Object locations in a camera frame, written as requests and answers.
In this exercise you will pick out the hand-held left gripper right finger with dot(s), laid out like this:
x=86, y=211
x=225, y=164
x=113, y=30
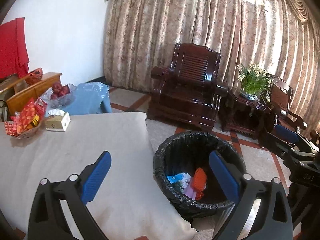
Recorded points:
x=223, y=177

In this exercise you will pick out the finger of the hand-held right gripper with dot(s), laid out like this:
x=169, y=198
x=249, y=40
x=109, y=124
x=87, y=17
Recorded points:
x=277, y=145
x=286, y=133

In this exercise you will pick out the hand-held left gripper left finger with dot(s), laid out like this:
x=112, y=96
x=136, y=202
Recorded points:
x=96, y=177

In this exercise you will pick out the orange foam net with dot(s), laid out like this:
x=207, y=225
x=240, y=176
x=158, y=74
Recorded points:
x=198, y=180

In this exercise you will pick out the pink face mask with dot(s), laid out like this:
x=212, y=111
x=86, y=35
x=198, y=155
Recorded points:
x=190, y=193

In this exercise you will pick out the bin with black liner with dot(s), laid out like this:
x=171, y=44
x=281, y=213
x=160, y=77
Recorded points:
x=190, y=142

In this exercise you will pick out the light blue paper cup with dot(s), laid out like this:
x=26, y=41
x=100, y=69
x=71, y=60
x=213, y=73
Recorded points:
x=172, y=179

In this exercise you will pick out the dark wooden armchair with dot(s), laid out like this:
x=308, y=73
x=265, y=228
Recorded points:
x=280, y=95
x=190, y=100

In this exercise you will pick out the dark wooden side table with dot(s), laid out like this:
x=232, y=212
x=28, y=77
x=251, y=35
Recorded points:
x=240, y=115

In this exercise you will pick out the blue and white plant pot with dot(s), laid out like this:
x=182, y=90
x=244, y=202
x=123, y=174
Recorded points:
x=248, y=97

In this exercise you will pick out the green flowering plant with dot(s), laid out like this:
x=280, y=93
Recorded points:
x=253, y=80

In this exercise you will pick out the white tissue box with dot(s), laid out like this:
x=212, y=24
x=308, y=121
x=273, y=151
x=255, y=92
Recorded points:
x=57, y=125

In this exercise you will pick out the blue tablecloth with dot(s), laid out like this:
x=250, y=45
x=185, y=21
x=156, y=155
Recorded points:
x=87, y=100

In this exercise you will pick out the woven snack basket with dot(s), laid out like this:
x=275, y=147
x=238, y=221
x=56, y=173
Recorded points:
x=27, y=132

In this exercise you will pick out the glass fruit bowl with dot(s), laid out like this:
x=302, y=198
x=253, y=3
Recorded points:
x=62, y=102

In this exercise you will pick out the red apple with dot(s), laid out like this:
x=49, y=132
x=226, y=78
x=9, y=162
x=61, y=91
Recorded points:
x=54, y=96
x=65, y=90
x=57, y=86

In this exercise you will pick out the basket of red packets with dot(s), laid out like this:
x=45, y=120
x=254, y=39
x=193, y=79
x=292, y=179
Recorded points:
x=25, y=116

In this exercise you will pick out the wooden television stand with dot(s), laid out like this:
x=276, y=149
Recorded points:
x=32, y=90

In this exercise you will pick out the small red basket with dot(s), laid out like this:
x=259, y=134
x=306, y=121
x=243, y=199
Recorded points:
x=33, y=77

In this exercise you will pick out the floral beige curtain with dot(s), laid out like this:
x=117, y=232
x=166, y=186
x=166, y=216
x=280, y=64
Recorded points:
x=150, y=42

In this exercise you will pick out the red cloth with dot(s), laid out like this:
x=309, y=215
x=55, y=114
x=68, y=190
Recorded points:
x=10, y=47

